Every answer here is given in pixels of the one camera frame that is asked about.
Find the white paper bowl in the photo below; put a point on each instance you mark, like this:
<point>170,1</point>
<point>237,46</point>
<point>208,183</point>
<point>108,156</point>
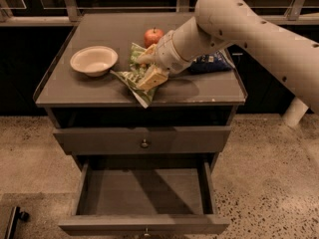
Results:
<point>94,61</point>

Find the round metal middle knob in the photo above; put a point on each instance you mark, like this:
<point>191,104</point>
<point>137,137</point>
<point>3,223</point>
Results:
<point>146,233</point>

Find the grey top drawer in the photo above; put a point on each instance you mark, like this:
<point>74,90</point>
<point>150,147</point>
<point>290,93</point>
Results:
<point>127,140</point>

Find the round metal top knob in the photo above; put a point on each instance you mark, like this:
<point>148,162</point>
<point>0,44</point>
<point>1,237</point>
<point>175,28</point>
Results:
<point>145,143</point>

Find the grey open middle drawer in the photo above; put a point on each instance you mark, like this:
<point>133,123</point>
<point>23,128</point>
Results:
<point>126,196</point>

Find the metal window frame rail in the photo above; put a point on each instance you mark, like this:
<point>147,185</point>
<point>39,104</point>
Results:
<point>49,12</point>

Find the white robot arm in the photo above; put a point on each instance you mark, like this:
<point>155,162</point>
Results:
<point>292,59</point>

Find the black object on floor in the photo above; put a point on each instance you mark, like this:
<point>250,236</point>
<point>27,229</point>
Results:
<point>15,215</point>

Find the grey wooden drawer cabinet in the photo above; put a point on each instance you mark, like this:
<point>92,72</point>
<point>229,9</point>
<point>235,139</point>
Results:
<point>72,99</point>

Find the round metal knob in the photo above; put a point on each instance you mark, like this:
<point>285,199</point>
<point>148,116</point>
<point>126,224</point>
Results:
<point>145,143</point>
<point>146,233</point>

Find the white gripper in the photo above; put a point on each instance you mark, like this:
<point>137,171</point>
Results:
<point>166,54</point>

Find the blue chip bag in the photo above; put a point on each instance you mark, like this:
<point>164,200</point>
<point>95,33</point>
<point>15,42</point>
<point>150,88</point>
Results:
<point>211,63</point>

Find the red apple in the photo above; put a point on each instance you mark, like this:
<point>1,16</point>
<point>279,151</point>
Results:
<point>152,36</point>

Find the green jalapeno chip bag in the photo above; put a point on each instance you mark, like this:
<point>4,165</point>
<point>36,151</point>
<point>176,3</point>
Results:
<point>136,72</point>

